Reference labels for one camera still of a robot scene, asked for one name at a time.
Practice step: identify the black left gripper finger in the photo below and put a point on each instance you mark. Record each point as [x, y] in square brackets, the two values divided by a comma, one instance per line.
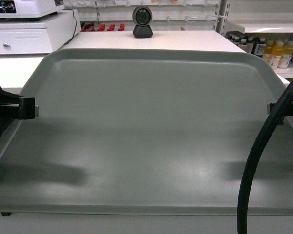
[27, 108]

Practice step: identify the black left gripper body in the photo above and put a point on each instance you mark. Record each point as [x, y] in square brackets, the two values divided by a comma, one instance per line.
[9, 109]

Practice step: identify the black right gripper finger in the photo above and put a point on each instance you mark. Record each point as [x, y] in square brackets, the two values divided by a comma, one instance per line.
[281, 109]

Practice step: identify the grey silver serving tray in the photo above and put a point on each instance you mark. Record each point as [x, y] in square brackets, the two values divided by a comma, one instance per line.
[136, 132]

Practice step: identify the orange juice bottle front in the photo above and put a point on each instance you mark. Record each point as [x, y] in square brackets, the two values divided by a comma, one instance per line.
[275, 56]

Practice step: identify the orange juice bottle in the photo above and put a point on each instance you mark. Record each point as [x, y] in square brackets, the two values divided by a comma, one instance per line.
[286, 55]
[275, 56]

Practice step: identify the dark tea bottle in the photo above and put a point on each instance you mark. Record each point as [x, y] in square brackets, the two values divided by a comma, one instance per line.
[260, 45]

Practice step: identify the white cash drawer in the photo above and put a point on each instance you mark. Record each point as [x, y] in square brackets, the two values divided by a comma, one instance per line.
[36, 26]

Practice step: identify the slotted shelf upright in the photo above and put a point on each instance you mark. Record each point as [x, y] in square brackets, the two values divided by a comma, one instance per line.
[222, 12]

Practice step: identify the black barcode scanner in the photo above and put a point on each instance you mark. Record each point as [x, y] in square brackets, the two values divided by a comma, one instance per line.
[142, 17]

